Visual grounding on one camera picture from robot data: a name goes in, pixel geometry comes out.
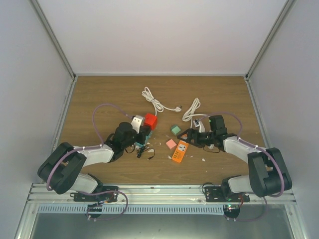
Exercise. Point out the red cube power socket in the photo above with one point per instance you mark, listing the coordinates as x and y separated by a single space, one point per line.
151 121

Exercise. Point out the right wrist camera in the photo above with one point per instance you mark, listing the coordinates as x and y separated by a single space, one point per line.
199 125

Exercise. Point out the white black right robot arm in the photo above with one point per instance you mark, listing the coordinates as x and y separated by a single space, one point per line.
268 174

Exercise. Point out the pink square adapter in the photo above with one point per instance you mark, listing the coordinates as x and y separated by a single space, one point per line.
171 144

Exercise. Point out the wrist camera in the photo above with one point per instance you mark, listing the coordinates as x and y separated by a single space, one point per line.
137 122
199 125

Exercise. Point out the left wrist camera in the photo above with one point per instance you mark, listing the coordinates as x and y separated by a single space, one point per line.
137 122

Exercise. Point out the teal power strip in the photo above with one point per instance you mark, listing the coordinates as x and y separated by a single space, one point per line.
143 139

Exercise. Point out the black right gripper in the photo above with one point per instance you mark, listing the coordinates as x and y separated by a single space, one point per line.
190 132

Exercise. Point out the green square adapter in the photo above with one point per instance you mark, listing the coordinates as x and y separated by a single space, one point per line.
175 129

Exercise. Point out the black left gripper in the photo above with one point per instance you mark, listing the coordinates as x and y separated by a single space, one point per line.
143 131

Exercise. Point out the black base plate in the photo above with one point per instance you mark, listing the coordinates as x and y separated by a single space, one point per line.
214 194
108 197

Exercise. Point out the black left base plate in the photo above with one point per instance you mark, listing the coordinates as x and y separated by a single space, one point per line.
108 197

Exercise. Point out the slotted cable duct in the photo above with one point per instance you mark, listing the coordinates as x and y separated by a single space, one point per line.
134 209

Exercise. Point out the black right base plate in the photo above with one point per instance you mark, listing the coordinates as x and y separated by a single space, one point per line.
214 194

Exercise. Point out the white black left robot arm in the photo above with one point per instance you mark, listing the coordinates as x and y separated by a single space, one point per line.
61 171

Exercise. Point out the orange power strip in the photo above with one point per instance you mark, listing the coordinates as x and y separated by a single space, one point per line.
180 151

